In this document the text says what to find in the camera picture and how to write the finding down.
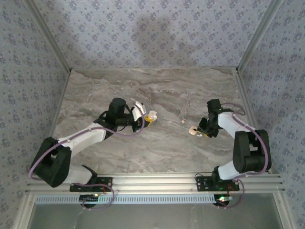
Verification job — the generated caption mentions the grey slotted cable duct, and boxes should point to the grey slotted cable duct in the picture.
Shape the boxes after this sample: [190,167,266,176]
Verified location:
[34,193,235,205]

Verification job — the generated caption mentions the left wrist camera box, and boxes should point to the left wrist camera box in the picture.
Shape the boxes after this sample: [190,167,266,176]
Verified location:
[132,101,146,122]

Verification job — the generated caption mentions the small controller board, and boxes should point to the small controller board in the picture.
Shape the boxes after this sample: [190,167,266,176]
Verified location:
[214,194,233,206]
[79,193,100,202]

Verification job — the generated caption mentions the thin aluminium table edge rail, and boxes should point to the thin aluminium table edge rail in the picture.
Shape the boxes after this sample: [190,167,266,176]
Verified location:
[71,66,238,71]

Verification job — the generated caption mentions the aluminium mounting rail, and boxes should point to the aluminium mounting rail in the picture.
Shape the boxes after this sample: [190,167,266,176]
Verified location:
[25,174,285,193]

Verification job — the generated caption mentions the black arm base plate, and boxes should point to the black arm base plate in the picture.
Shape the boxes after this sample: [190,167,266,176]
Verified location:
[194,176,240,192]
[69,177,113,192]

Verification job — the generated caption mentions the aluminium frame post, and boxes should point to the aluminium frame post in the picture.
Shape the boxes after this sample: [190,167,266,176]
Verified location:
[25,0,72,72]
[235,0,285,72]

